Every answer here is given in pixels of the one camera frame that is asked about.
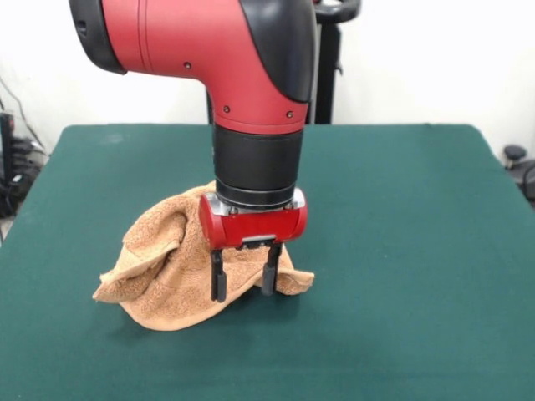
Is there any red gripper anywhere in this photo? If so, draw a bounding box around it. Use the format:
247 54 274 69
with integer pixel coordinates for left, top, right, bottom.
198 188 309 302

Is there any tan terry cloth towel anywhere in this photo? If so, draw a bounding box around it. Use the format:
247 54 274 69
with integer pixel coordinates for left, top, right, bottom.
91 180 315 333

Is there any dark green table cloth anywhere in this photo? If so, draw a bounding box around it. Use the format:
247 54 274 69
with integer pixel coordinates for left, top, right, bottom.
0 123 535 401

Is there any black electronics box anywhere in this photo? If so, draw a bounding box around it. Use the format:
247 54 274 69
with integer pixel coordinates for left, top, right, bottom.
0 110 17 219

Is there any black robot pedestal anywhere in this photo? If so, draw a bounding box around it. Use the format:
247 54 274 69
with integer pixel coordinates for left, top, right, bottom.
307 0 363 125

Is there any black cable bundle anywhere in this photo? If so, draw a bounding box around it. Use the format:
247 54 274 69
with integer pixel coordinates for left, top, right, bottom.
11 137 50 176

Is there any grey wall cable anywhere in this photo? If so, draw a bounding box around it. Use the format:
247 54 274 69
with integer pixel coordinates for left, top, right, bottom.
0 77 47 151

